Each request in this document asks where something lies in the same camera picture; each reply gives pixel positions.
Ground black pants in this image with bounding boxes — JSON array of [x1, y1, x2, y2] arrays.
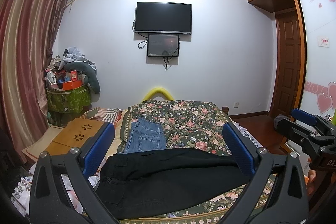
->
[[96, 148, 249, 219]]

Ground person right hand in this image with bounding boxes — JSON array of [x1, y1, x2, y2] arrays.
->
[[306, 169, 317, 195]]

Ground grey bag on floor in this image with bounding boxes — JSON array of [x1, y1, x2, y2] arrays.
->
[[273, 114, 291, 130]]

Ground brown wooden door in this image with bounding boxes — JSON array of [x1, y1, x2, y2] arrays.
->
[[269, 9, 301, 118]]

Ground wooden lap desk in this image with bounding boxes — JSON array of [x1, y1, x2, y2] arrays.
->
[[46, 118, 104, 156]]

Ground floral bedspread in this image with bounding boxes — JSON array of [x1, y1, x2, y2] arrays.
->
[[84, 99, 276, 224]]

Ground green storage bin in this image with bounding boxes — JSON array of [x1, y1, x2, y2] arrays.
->
[[47, 86, 91, 114]]

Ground striped pink pillow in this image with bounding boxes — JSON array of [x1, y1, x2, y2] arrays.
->
[[80, 107, 122, 125]]

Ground folded blue jeans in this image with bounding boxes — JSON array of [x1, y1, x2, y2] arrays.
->
[[120, 118, 166, 154]]

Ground orange red box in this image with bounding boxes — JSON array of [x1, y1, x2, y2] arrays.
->
[[63, 80, 82, 91]]

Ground white sliding wardrobe door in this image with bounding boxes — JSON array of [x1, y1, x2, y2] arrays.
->
[[299, 0, 335, 117]]

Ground grey clothes pile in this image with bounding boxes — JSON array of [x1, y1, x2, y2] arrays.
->
[[58, 47, 100, 94]]

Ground striped pink curtain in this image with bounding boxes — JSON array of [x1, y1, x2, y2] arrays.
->
[[1, 0, 68, 162]]

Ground yellow foam bed rail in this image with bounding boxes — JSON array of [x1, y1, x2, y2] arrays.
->
[[142, 87, 174, 102]]

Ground small wall monitor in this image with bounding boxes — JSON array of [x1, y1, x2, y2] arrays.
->
[[147, 34, 179, 57]]

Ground black wall television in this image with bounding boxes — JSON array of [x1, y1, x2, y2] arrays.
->
[[134, 2, 192, 35]]

